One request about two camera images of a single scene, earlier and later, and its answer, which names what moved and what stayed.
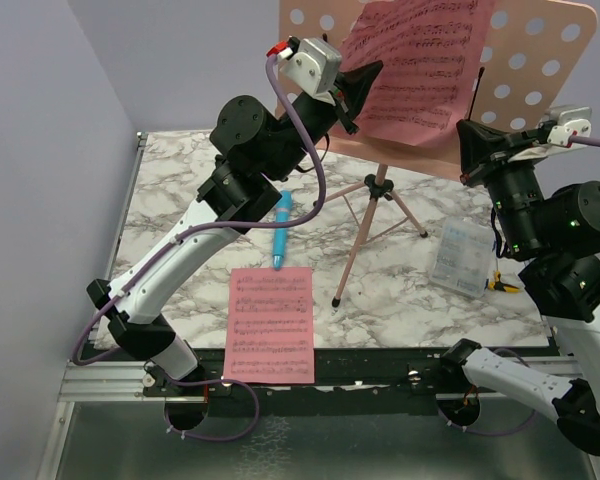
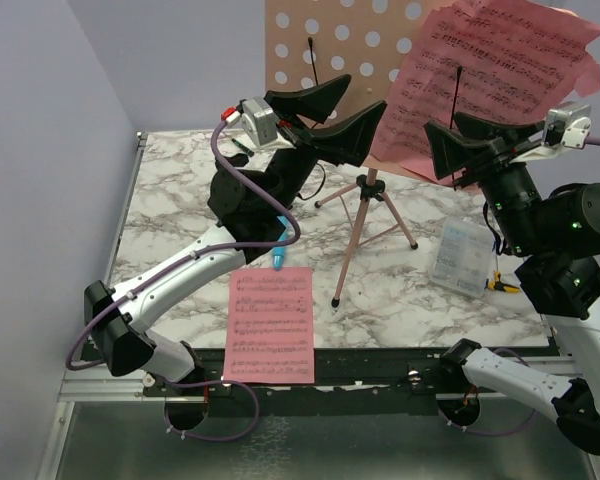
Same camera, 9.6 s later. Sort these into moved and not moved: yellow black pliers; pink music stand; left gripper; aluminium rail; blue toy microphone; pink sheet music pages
Moved: pink music stand; left gripper
Not moved: pink sheet music pages; blue toy microphone; aluminium rail; yellow black pliers
